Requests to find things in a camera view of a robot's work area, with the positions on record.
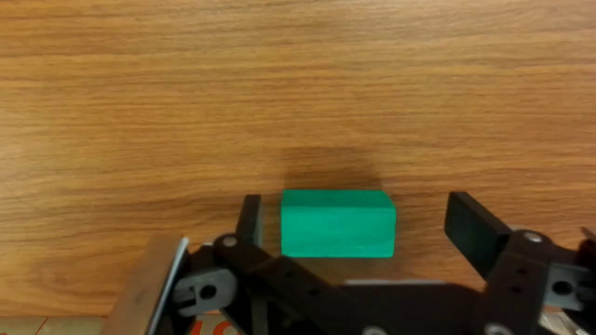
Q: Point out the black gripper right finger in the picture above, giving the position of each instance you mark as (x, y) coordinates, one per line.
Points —
(476, 231)

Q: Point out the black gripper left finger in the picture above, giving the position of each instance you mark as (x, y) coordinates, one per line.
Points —
(249, 225)

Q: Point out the green rectangular block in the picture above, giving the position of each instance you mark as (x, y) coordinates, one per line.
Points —
(338, 223)

